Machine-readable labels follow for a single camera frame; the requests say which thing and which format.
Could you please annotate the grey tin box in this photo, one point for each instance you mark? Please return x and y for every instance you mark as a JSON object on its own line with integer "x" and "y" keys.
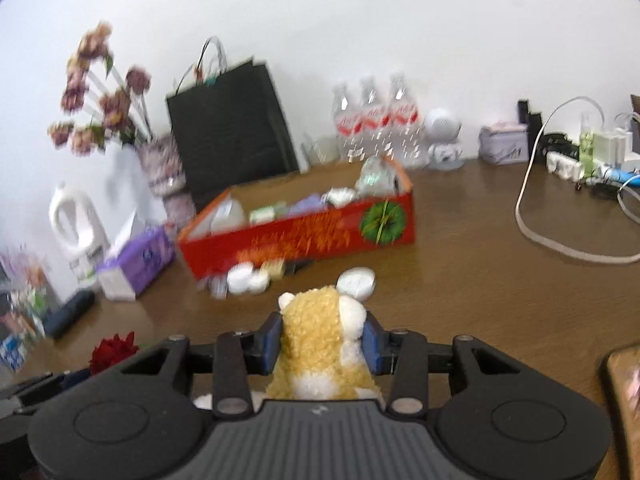
{"x": 504, "y": 143}

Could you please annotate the iridescent plastic bag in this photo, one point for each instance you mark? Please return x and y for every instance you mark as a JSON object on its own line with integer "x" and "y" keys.
{"x": 377, "y": 178}

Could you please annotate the purple knit pouch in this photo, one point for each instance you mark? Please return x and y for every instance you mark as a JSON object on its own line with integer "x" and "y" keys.
{"x": 311, "y": 204}

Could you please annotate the translucent plastic container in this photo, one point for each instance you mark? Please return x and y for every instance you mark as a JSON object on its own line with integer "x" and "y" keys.
{"x": 229, "y": 216}

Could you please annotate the water bottle right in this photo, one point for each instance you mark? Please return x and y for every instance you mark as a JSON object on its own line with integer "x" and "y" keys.
{"x": 407, "y": 132}

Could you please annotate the purple tissue pack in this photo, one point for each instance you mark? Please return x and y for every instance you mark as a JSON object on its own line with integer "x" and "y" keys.
{"x": 139, "y": 254}

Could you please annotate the black small bottles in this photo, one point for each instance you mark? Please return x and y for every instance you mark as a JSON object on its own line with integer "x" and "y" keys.
{"x": 531, "y": 121}

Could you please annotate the purple fuzzy vase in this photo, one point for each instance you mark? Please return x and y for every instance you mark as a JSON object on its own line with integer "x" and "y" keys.
{"x": 163, "y": 169}

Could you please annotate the green tissue packet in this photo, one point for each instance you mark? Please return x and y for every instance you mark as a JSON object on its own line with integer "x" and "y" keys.
{"x": 268, "y": 213}

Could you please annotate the brown phone on table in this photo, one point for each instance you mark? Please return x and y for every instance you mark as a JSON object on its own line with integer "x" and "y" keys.
{"x": 619, "y": 373}

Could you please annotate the dark blue case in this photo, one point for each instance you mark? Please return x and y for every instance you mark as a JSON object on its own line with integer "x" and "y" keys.
{"x": 57, "y": 323}

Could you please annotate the water bottle middle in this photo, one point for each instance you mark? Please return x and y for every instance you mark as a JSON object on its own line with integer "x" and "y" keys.
{"x": 377, "y": 125}

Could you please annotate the glass cup with spoon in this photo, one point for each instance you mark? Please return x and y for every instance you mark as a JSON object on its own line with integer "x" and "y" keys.
{"x": 320, "y": 151}

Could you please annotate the red artificial rose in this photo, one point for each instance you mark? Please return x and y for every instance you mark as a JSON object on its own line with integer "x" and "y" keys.
{"x": 111, "y": 351}

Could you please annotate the yellow plush toy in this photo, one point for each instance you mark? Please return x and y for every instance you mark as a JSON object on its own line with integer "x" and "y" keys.
{"x": 320, "y": 356}

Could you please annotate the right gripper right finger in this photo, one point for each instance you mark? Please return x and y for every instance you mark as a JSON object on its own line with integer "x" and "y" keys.
{"x": 402, "y": 355}

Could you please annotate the red cardboard box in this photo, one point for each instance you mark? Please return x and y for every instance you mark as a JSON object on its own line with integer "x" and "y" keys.
{"x": 365, "y": 224}

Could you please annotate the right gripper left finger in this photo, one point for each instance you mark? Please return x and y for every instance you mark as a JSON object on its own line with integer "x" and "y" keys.
{"x": 238, "y": 355}

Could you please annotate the green spray bottle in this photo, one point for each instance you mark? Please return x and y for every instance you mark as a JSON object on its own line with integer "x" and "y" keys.
{"x": 586, "y": 144}

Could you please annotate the white round jar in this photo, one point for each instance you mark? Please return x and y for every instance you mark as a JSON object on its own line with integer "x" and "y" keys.
{"x": 238, "y": 278}

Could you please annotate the water bottle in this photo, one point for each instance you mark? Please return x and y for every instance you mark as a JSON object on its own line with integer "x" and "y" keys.
{"x": 377, "y": 125}
{"x": 348, "y": 124}
{"x": 407, "y": 132}

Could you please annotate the white tissue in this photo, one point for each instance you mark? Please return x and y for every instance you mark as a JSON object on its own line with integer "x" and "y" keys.
{"x": 339, "y": 197}

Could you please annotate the white detergent jug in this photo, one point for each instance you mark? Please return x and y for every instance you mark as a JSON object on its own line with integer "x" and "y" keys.
{"x": 79, "y": 231}

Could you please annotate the dried rose bouquet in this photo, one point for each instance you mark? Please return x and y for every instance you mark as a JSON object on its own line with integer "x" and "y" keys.
{"x": 101, "y": 105}

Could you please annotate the water bottle left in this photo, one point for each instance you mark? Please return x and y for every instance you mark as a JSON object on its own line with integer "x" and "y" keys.
{"x": 348, "y": 124}

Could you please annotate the black paper bag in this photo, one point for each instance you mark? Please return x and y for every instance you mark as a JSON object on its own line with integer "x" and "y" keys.
{"x": 228, "y": 124}

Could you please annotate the white power strip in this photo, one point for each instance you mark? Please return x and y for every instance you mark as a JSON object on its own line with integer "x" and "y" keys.
{"x": 566, "y": 168}

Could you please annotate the cluttered organizer left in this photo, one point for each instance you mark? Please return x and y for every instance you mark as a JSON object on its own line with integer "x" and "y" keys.
{"x": 26, "y": 300}

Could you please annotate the white astronaut figurine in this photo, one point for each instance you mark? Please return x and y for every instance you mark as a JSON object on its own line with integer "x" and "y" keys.
{"x": 442, "y": 129}

